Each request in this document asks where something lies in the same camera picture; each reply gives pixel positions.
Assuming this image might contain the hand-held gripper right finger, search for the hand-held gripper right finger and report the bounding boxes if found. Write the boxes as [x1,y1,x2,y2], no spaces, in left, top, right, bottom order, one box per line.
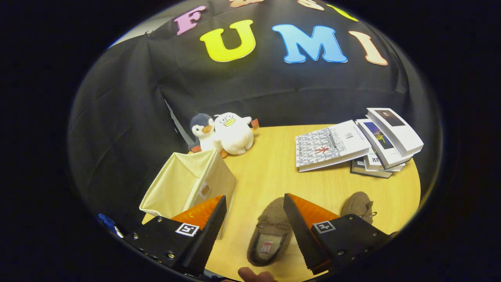
[283,193,393,275]

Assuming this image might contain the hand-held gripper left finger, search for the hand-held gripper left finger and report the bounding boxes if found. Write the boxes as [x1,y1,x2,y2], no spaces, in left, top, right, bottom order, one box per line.
[124,195,227,277]

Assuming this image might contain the brown fuzzy loafer shoe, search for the brown fuzzy loafer shoe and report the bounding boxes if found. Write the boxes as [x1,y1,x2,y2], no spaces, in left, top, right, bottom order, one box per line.
[247,197,294,267]
[341,192,377,220]

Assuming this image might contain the beige fabric storage box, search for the beige fabric storage box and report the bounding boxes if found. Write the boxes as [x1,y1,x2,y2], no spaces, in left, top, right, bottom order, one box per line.
[139,149,238,240]

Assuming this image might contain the grey patterned book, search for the grey patterned book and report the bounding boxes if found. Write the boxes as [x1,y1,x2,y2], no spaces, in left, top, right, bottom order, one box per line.
[295,120,371,173]

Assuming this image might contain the dark grey book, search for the dark grey book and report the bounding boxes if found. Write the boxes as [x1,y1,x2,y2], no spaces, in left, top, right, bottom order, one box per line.
[351,157,393,179]

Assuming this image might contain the white book black lettering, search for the white book black lettering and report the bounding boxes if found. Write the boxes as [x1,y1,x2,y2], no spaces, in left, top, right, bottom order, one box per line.
[363,148,406,173]

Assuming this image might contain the grey white penguin plush toy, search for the grey white penguin plush toy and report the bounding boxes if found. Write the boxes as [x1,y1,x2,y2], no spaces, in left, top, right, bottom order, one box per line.
[189,114,228,158]

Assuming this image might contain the white duck plush toy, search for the white duck plush toy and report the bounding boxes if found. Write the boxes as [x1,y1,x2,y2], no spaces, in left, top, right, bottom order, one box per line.
[213,112,260,155]

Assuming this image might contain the small blue object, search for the small blue object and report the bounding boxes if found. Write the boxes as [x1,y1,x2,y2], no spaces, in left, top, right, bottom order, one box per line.
[97,213,125,239]

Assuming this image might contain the white book blue picture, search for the white book blue picture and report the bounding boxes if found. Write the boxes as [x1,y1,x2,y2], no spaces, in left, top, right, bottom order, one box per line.
[355,119,413,170]

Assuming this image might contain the black backdrop cloth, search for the black backdrop cloth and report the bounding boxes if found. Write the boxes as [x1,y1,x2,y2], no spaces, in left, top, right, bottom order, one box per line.
[68,0,443,231]

